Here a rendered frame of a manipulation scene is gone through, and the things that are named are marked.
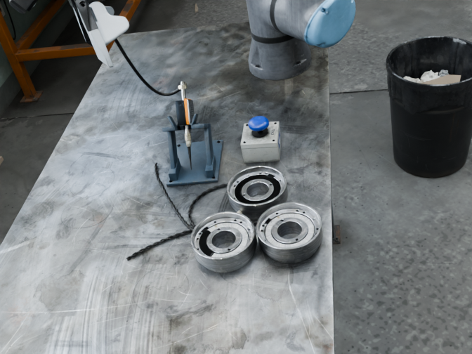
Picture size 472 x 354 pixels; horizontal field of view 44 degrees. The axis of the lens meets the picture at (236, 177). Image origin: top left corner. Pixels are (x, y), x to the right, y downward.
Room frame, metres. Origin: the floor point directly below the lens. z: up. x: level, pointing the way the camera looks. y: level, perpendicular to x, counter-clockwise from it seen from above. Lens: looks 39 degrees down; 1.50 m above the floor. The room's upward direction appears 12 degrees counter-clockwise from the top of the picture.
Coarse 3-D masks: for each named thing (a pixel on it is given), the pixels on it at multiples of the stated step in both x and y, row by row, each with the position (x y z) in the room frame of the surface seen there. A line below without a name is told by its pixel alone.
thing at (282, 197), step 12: (252, 168) 0.82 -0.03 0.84; (264, 168) 0.82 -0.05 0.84; (240, 180) 0.81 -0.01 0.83; (264, 180) 0.79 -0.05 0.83; (228, 192) 0.77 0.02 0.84; (252, 192) 0.79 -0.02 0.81; (264, 192) 0.79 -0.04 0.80; (240, 204) 0.73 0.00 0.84; (252, 204) 0.72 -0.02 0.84; (264, 204) 0.72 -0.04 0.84; (276, 204) 0.73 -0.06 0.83; (252, 216) 0.73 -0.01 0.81
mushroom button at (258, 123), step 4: (260, 116) 0.93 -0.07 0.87; (252, 120) 0.92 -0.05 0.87; (256, 120) 0.92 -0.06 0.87; (260, 120) 0.91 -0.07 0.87; (264, 120) 0.91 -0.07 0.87; (248, 124) 0.92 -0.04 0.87; (252, 124) 0.91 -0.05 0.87; (256, 124) 0.90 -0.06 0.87; (260, 124) 0.90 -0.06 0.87; (264, 124) 0.90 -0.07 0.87; (268, 124) 0.91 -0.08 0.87; (252, 128) 0.90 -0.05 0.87; (256, 128) 0.90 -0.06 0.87; (260, 128) 0.90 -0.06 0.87; (264, 128) 0.90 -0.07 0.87; (260, 132) 0.91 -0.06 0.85
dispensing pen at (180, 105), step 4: (184, 84) 0.97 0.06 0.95; (180, 88) 0.96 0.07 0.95; (184, 88) 0.96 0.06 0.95; (184, 92) 0.96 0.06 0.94; (184, 96) 0.95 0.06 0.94; (176, 100) 0.94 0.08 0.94; (180, 100) 0.94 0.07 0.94; (176, 104) 0.94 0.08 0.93; (180, 104) 0.93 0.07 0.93; (176, 108) 0.93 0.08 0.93; (180, 108) 0.93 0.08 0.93; (184, 108) 0.93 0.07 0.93; (176, 112) 0.93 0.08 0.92; (180, 112) 0.93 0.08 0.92; (184, 112) 0.92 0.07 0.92; (180, 116) 0.92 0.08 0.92; (184, 116) 0.92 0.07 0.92; (180, 120) 0.92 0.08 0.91; (184, 120) 0.92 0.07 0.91; (180, 124) 0.91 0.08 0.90; (184, 124) 0.91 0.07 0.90; (188, 124) 0.93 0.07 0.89; (184, 128) 0.92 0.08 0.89; (188, 128) 0.92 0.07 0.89; (184, 132) 0.92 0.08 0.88; (188, 132) 0.91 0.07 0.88; (188, 136) 0.91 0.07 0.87; (188, 140) 0.91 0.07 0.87; (188, 144) 0.90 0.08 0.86; (188, 148) 0.90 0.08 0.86; (188, 152) 0.90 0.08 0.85
